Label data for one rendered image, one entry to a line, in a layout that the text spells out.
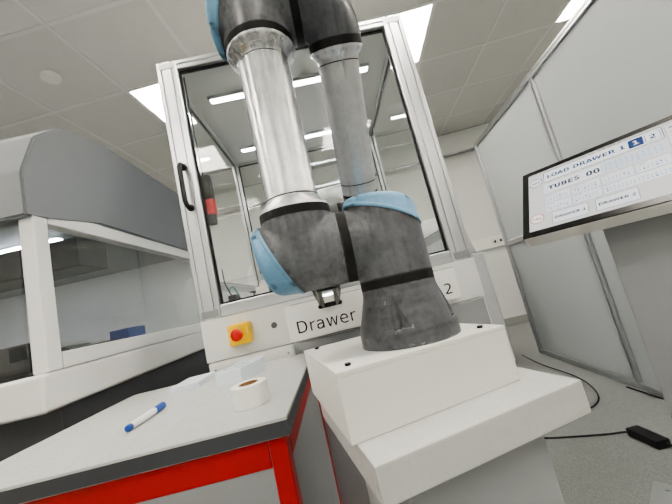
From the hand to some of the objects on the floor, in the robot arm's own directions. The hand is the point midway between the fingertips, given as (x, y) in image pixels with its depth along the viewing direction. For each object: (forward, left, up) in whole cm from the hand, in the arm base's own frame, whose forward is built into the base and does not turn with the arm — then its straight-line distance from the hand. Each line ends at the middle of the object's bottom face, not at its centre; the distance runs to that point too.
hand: (329, 300), depth 93 cm
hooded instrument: (+111, +140, -95) cm, 202 cm away
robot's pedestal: (-46, +2, -92) cm, 103 cm away
